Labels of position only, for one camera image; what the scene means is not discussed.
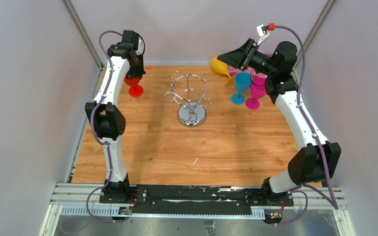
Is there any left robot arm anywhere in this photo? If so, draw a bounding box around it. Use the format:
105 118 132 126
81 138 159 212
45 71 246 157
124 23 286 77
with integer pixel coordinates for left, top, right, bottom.
85 30 146 204

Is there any chrome wine glass rack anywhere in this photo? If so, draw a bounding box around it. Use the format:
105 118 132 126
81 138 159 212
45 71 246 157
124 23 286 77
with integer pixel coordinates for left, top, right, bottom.
164 70 212 128

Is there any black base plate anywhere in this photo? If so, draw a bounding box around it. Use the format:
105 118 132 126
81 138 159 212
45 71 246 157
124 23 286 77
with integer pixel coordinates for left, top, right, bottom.
99 184 293 215

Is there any pink camouflage cloth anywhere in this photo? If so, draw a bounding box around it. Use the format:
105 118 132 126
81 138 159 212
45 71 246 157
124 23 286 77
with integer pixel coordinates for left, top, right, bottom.
229 55 270 83

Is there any aluminium frame rail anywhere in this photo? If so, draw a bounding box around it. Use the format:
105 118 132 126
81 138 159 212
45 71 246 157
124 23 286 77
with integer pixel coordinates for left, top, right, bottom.
40 183 355 236

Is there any blue wine glass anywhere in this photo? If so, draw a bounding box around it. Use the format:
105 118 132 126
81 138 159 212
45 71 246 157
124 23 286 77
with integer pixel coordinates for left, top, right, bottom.
231 72 251 105

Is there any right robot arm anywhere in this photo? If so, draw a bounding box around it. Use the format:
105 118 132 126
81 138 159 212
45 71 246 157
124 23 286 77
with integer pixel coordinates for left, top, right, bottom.
217 39 341 205

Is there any yellow wine glass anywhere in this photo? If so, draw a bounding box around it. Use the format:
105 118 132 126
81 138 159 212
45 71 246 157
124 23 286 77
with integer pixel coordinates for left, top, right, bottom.
210 57 237 86

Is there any red wine glass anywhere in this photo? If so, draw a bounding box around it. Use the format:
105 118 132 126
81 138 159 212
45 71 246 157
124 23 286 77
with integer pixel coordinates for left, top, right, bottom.
124 76 144 98

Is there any pink wine glass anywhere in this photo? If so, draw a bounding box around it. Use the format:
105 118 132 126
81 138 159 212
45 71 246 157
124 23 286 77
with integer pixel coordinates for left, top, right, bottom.
245 76 266 110

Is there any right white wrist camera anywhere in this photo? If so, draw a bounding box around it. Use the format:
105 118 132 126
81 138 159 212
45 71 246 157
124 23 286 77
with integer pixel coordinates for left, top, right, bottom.
256 23 276 46

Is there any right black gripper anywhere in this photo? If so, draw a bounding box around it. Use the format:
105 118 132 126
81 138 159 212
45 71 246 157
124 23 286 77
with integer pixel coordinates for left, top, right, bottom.
218 38 277 77

